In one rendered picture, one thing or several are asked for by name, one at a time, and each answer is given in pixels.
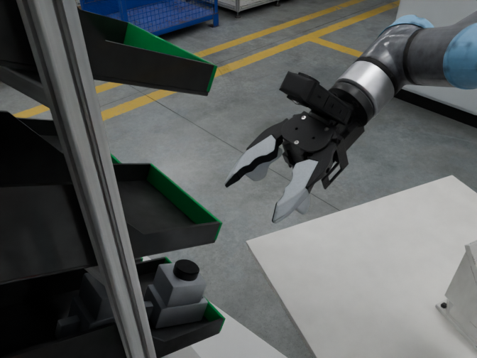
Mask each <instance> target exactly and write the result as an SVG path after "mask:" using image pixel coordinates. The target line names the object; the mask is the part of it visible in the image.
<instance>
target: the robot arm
mask: <svg viewBox="0 0 477 358"><path fill-rule="evenodd" d="M319 83H320V82H319V81H318V80H316V79H314V78H313V77H312V76H310V75H306V74H304V73H301V72H299V73H298V74H296V73H293V72H290V71H288V72H287V74H286V76H285V79H284V80H283V83H282V84H281V86H280V89H279V90H280V91H281V92H284V93H285V94H287V98H288V99H290V100H292V101H293V102H294V103H295V104H297V105H302V106H304V107H308V108H310V109H311V111H310V112H309V113H307V112H305V111H303V112H302V113H301V114H294V115H293V116H292V118H291V119H288V118H286V119H285V120H284V121H282V122H280V123H278V124H275V125H272V126H271V127H269V128H267V129H266V130H265V131H263V132H262V133H261V134H260V135H259V136H258V137H257V138H256V139H255V140H254V141H253V142H252V143H251V144H250V146H249V147H248V148H247V149H246V152H245V153H244V154H243V155H242V156H241V157H240V158H239V159H238V161H237V162H236V164H235V165H234V167H233V168H232V170H231V172H230V173H229V175H228V176H227V178H226V180H225V181H224V184H225V186H226V188H227V187H229V186H230V185H232V184H234V183H235V182H237V181H239V180H240V179H241V178H242V177H243V176H244V175H246V176H247V177H249V178H250V179H251V180H253V181H259V180H262V179H263V178H264V177H265V176H266V175H267V172H268V167H269V165H270V164H271V163H273V162H274V161H276V160H277V159H279V157H281V155H283V158H284V160H285V162H286V163H287V164H288V166H289V168H291V167H292V169H293V170H292V180H291V182H290V183H289V184H288V185H287V186H286V187H285V189H284V194H283V196H282V197H281V198H280V200H278V202H277V203H276V204H275V209H274V213H273V218H272V222H273V223H278V222H279V221H281V220H282V219H285V218H286V217H287V216H288V215H290V214H291V213H292V212H293V211H294V210H297V211H298V212H299V213H300V214H302V215H304V214H305V213H306V212H307V211H308V209H309V204H310V192H311V190H312V188H313V186H314V184H315V183H316V182H317V181H319V180H321V181H322V185H323V188H324V189H327V188H328V187H329V185H330V184H331V183H332V182H333V181H334V180H335V179H336V177H337V176H338V175H339V174H340V173H341V172H342V171H343V170H344V169H345V167H346V166H347V165H348V164H349V162H348V158H347V155H346V151H347V150H348V149H349V148H350V147H351V146H352V144H353V143H354V142H355V141H356V140H357V139H358V138H359V137H360V136H361V134H362V133H363V132H364V131H365V130H364V126H365V125H366V124H367V123H368V122H369V121H370V120H371V119H373V118H375V117H376V116H377V115H378V113H379V112H380V111H381V110H382V109H383V108H384V107H385V106H386V104H387V103H388V102H389V101H390V100H391V99H392V98H393V97H394V96H395V95H396V94H397V93H398V92H399V91H400V90H401V89H402V87H403V86H405V85H421V86H434V87H456V88H459V89H463V90H473V89H476V88H477V11H475V12H473V13H472V14H470V15H469V16H467V17H466V18H463V19H462V20H460V21H459V22H457V23H455V24H453V25H451V26H443V27H434V26H433V25H432V24H431V23H430V22H429V21H428V20H427V19H425V18H419V17H417V16H416V15H406V16H402V17H400V18H399V19H397V20H396V21H395V22H394V23H393V24H392V25H390V26H388V27H387V28H386V29H384V30H383V31H382V32H381V34H380V35H379V36H378V38H377V39H376V40H375V41H374V42H373V43H372V44H371V45H370V46H369V47H368V48H367V49H366V50H365V51H364V52H363V54H362V55H361V56H360V57H359V58H358V59H357V60H356V61H355V62H354V63H353V64H352V65H351V66H350V67H349V68H348V69H347V70H346V71H345V73H344V74H343V75H342V76H341V77H340V78H339V79H338V80H337V81H336V82H335V83H334V85H333V86H332V87H331V88H330V89H329V90H327V89H325V88H323V86H321V85H320V84H319ZM283 139H284V141H283ZM281 144H282V145H283V148H284V151H285V152H284V153H283V150H282V149H281V147H279V146H280V145H281ZM335 161H336V162H337V163H336V164H335V165H334V167H333V168H331V167H332V166H333V163H334V162H335ZM338 165H340V170H339V171H338V172H337V173H336V174H335V175H334V176H333V178H332V179H331V180H329V177H328V176H329V175H330V174H331V173H332V172H333V171H334V170H335V169H336V167H337V166H338Z"/></svg>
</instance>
